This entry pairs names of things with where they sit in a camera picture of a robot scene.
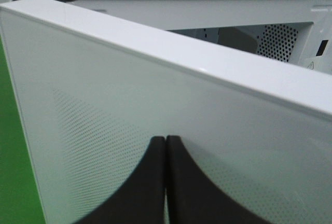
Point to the white microwave oven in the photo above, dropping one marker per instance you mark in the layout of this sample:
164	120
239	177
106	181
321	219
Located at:
291	31

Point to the white microwave door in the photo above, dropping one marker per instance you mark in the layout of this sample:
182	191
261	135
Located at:
92	90

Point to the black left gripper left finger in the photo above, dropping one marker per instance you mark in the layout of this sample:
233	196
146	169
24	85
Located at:
140	199

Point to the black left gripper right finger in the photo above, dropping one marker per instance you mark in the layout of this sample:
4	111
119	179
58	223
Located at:
192	197

